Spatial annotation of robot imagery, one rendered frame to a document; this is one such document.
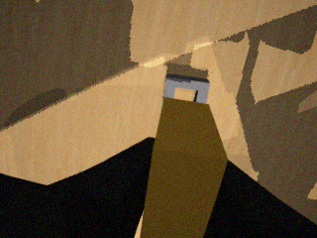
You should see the grey rectangular block with slot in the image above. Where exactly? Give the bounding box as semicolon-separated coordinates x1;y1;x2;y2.
163;74;210;104

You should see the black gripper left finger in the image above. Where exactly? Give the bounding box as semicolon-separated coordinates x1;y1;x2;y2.
0;136;155;238

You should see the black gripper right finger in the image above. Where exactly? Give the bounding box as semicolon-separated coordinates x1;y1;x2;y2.
202;160;317;238

